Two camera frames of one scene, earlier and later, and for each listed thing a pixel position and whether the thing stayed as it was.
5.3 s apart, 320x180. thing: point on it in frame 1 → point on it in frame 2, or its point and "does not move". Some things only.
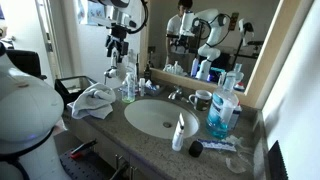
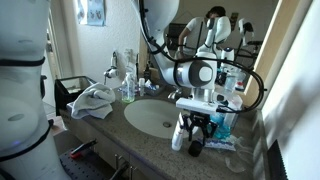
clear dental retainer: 239,162 does not move
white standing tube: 178,137 does not move
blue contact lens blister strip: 217,145 does not move
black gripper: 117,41 → 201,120
